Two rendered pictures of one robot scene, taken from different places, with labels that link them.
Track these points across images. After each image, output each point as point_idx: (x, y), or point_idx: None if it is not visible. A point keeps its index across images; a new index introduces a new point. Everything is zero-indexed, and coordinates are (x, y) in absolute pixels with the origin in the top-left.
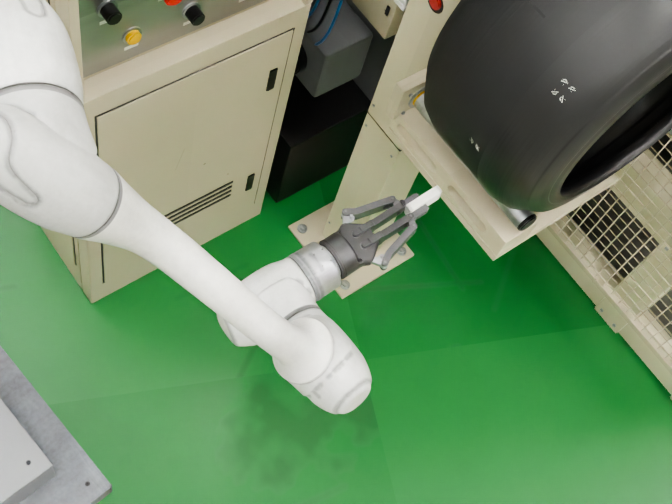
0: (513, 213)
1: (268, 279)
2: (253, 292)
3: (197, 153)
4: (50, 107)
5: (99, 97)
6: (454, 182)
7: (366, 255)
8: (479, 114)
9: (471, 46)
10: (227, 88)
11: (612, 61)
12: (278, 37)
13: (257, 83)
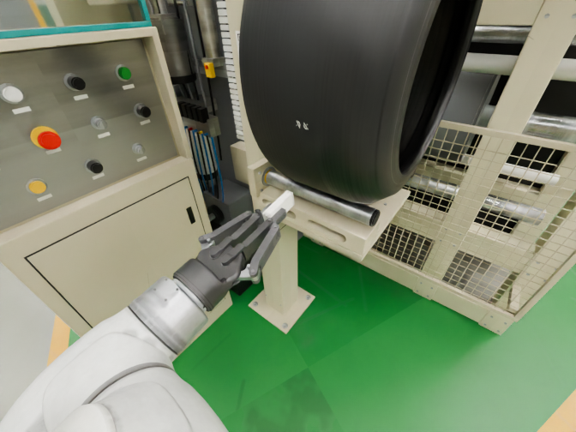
0: (361, 213)
1: (78, 346)
2: (47, 378)
3: (161, 274)
4: None
5: (15, 238)
6: (309, 215)
7: (230, 272)
8: (292, 81)
9: (257, 19)
10: (157, 223)
11: None
12: (178, 183)
13: (181, 219)
